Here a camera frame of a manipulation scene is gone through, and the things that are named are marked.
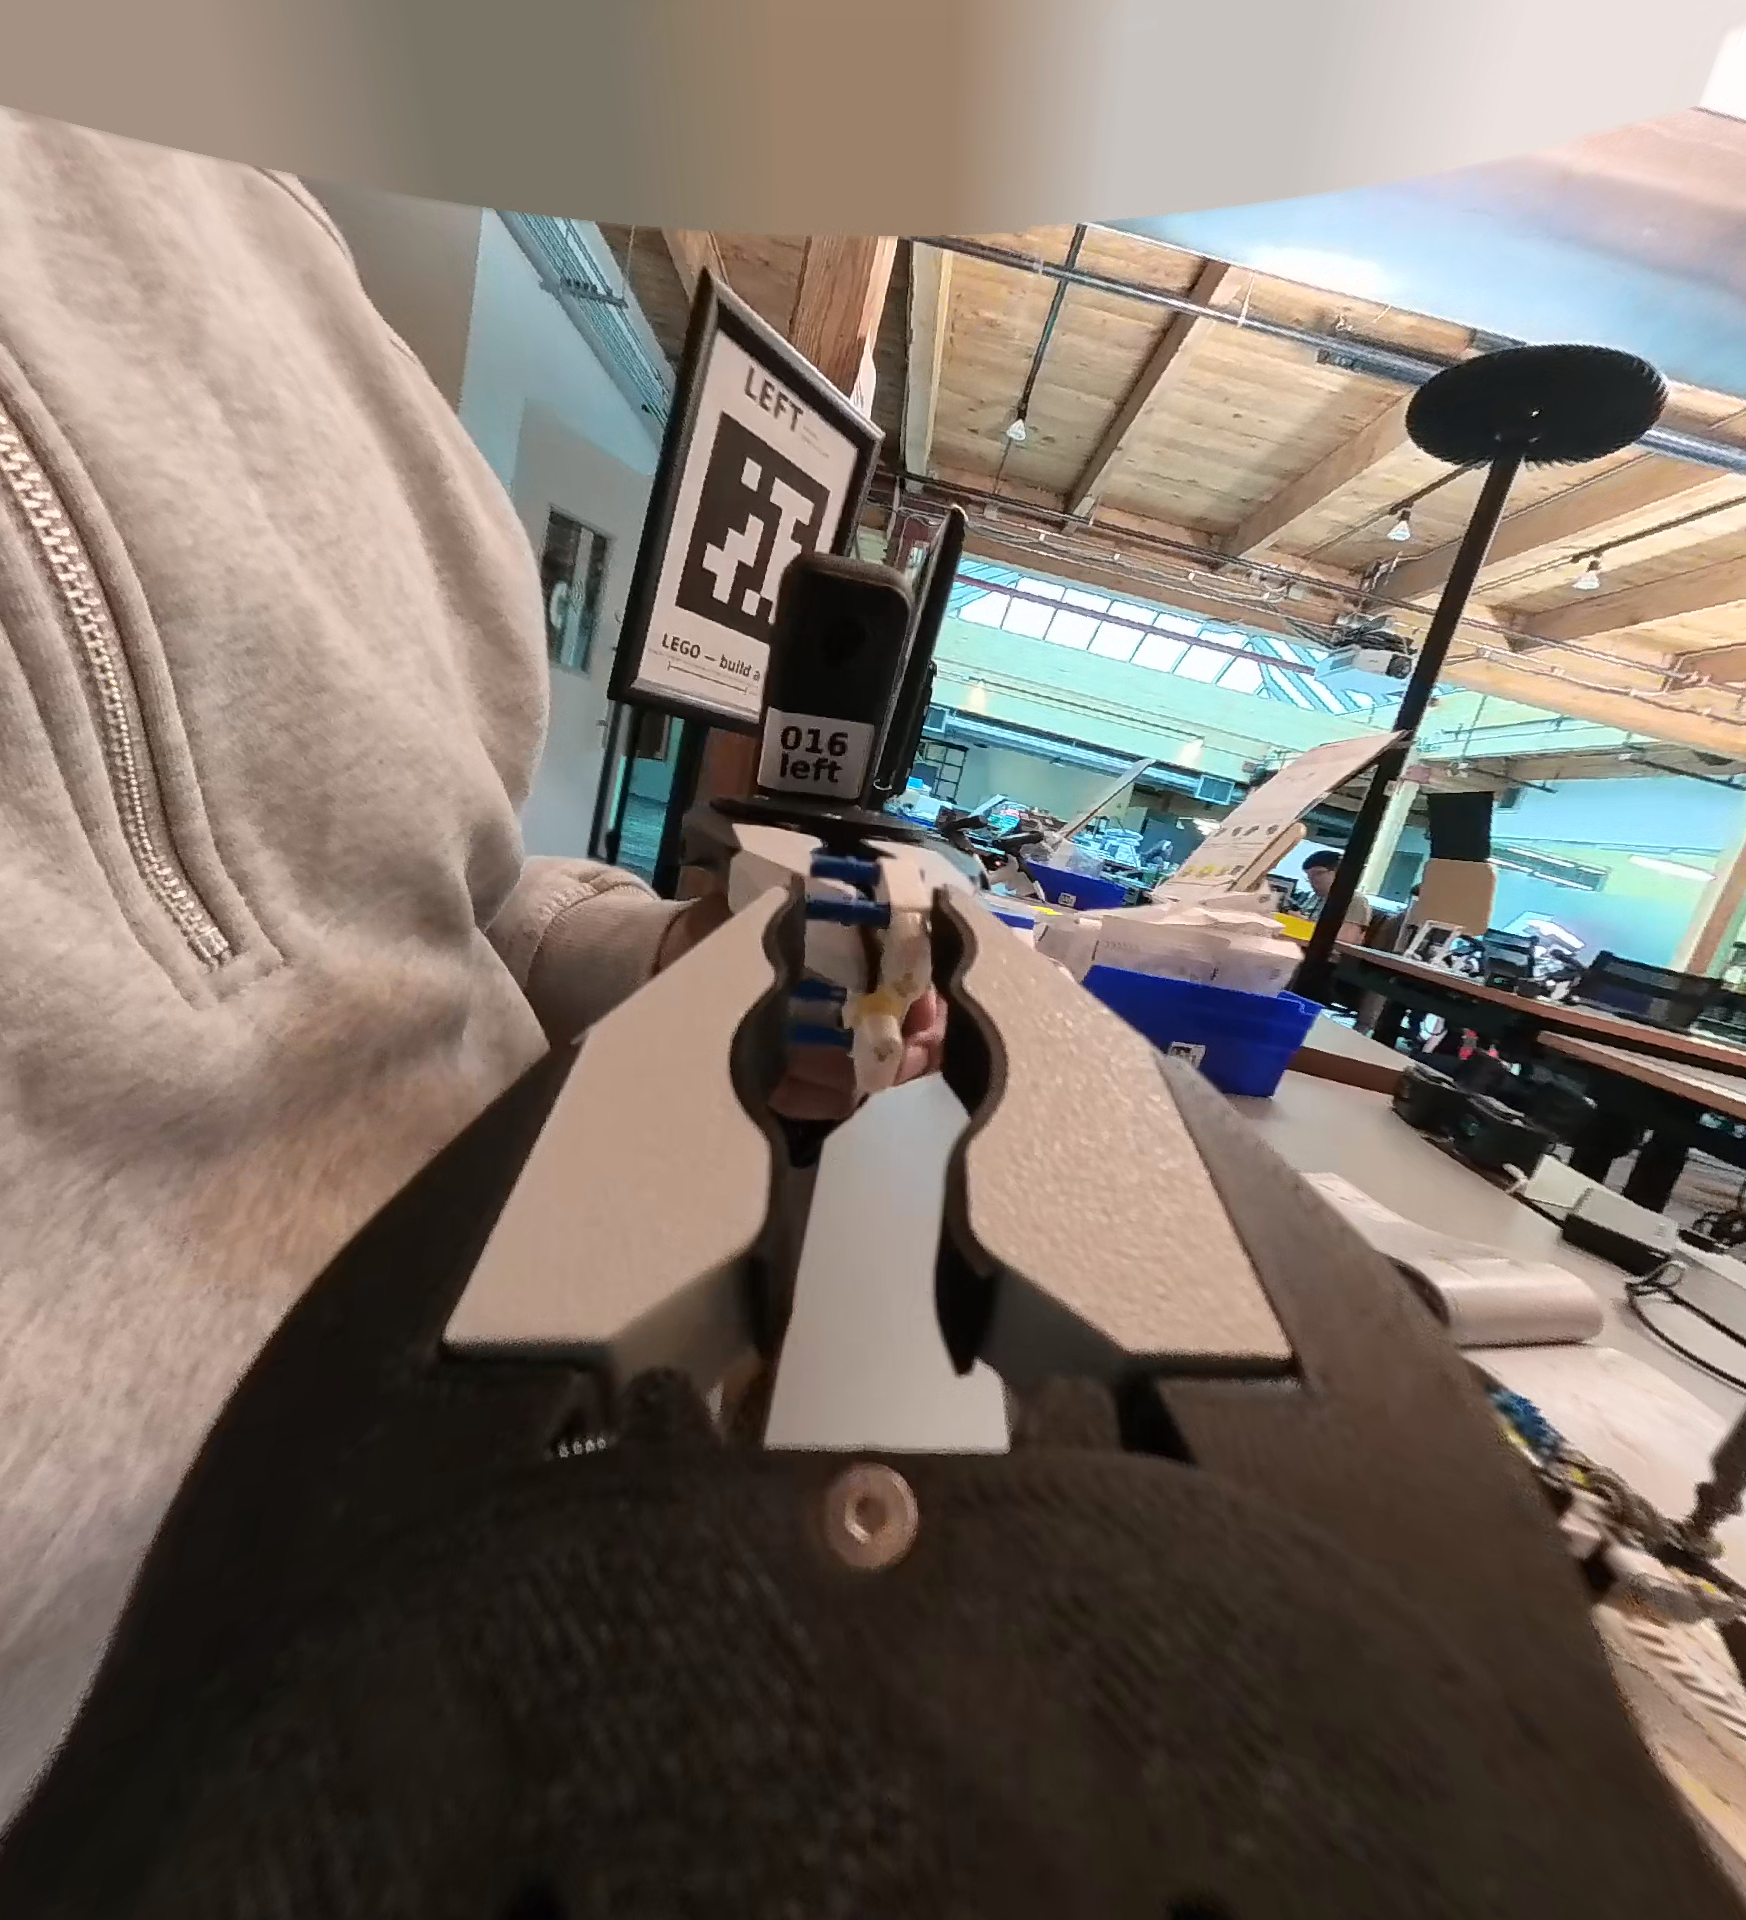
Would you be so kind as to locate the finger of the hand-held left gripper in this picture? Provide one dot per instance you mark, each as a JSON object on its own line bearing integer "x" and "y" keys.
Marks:
{"x": 948, "y": 866}
{"x": 765, "y": 866}

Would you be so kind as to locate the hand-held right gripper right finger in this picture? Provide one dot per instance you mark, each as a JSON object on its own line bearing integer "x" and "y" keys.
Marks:
{"x": 1113, "y": 1185}

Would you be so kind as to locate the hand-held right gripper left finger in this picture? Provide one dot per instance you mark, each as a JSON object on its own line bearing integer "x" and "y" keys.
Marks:
{"x": 617, "y": 1170}

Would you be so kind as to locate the white yellow blue lego assembly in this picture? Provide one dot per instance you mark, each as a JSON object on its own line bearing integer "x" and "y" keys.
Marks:
{"x": 887, "y": 929}

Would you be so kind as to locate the zebra striped lego helicopter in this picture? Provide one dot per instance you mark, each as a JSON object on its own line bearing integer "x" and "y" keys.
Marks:
{"x": 1608, "y": 1515}

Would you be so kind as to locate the person's left hand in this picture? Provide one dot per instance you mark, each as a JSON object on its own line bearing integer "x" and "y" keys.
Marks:
{"x": 820, "y": 1088}

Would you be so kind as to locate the black mechanical device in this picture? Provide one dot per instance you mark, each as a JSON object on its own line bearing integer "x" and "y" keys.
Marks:
{"x": 1007, "y": 841}

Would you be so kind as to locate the blue plastic bin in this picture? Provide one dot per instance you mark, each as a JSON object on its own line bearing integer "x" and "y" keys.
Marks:
{"x": 1203, "y": 1036}
{"x": 1077, "y": 885}

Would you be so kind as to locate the framed marker sign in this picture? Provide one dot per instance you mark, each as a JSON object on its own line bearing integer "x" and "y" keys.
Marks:
{"x": 747, "y": 495}

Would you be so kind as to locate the skylight windows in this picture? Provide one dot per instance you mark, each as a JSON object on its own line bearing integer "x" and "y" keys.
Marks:
{"x": 1142, "y": 629}

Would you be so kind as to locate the black device box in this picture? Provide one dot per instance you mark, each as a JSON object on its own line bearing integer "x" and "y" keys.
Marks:
{"x": 1465, "y": 1119}

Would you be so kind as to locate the leaning instruction card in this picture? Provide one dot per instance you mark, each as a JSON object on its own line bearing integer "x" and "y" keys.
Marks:
{"x": 1307, "y": 811}

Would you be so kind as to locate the white instruction booklet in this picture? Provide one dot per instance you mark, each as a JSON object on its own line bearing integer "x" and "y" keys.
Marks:
{"x": 1503, "y": 1289}

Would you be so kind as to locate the black and beige panel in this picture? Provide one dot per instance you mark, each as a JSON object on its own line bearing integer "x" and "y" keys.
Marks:
{"x": 1458, "y": 885}

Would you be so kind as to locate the white ceiling projector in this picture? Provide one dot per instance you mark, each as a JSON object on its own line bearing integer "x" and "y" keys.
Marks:
{"x": 1376, "y": 651}

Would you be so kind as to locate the long wooden desk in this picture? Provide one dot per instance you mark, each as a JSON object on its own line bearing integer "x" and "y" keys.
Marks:
{"x": 1593, "y": 1036}

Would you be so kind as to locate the black power adapter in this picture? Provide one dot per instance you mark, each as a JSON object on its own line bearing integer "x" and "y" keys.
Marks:
{"x": 1615, "y": 1225}

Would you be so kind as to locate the black computer monitor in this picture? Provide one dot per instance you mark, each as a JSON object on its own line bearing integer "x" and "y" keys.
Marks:
{"x": 1653, "y": 984}

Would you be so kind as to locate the open instruction manual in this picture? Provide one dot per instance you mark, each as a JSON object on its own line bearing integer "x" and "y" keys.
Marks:
{"x": 1653, "y": 1388}

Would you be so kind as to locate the person in grey hoodie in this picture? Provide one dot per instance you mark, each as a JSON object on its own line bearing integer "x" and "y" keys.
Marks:
{"x": 184, "y": 751}

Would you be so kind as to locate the black pole with toothed disc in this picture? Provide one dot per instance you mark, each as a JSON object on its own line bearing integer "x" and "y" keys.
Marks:
{"x": 1533, "y": 398}

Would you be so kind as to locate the black metal frame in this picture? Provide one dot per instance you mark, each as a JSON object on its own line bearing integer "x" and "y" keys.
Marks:
{"x": 929, "y": 659}

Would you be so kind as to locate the dark wall sign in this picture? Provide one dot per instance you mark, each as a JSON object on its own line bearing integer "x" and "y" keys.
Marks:
{"x": 573, "y": 593}

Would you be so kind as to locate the flat metal air duct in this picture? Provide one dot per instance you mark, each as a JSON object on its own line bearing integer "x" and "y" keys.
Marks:
{"x": 1488, "y": 256}

